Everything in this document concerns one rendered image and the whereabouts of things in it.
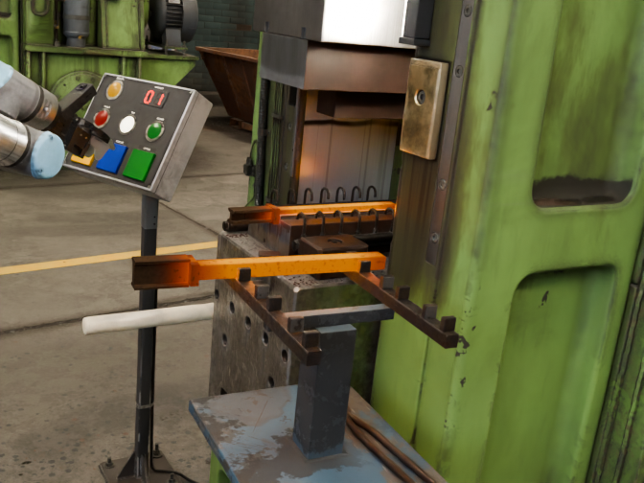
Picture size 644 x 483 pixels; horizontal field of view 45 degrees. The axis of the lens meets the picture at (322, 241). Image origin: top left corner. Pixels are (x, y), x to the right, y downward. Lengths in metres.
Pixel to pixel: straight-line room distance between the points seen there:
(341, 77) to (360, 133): 0.39
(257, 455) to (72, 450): 1.51
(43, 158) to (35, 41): 4.75
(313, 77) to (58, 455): 1.58
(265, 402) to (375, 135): 0.85
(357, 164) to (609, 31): 0.72
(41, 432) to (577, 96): 2.01
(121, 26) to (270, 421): 5.44
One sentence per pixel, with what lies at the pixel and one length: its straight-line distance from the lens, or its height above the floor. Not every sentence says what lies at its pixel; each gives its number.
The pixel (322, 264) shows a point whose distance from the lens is 1.24.
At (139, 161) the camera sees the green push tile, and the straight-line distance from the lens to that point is 1.98.
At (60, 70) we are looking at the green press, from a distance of 6.38.
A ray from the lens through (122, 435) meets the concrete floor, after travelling 2.74.
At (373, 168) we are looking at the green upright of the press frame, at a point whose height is 1.05.
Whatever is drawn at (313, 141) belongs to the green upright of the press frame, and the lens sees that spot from 1.87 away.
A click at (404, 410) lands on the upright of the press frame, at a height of 0.68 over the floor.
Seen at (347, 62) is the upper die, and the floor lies 1.33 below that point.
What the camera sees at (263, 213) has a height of 1.00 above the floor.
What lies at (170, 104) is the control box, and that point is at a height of 1.15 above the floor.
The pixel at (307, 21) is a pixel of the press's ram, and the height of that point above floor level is 1.40.
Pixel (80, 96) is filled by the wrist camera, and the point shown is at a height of 1.19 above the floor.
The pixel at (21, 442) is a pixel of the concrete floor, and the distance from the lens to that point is 2.74.
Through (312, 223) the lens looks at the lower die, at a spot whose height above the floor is 0.99.
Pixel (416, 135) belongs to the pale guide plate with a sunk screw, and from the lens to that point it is 1.43.
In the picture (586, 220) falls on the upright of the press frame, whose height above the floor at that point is 1.10.
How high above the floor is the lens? 1.43
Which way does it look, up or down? 17 degrees down
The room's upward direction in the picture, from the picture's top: 6 degrees clockwise
